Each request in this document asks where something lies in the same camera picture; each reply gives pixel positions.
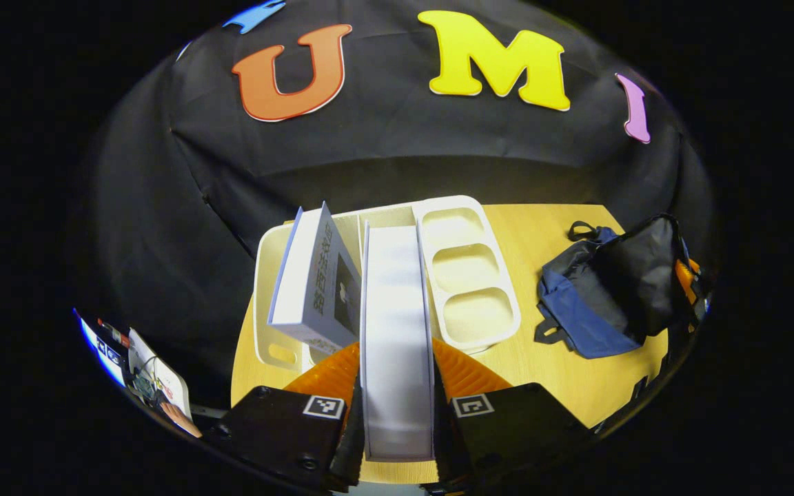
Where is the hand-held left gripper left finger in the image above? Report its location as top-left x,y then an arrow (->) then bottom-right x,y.
203,342 -> 365,493

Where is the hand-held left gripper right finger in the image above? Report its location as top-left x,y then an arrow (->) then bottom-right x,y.
431,338 -> 594,486

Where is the white cover book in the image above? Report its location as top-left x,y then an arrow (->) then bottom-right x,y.
359,222 -> 437,462

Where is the blue schoolbag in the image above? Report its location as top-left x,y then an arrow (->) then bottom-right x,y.
533,214 -> 704,360

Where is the blue-grey cover book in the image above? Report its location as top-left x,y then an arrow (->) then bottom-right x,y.
267,201 -> 363,355

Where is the cream plastic bookshelf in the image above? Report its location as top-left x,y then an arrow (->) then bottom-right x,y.
252,195 -> 522,371

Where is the white electronics board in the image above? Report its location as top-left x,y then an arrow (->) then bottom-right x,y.
127,327 -> 194,422

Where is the lit computer monitor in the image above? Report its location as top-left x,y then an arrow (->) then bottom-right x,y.
74,310 -> 129,388

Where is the black backdrop cloth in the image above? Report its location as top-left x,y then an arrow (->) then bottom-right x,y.
90,0 -> 715,407

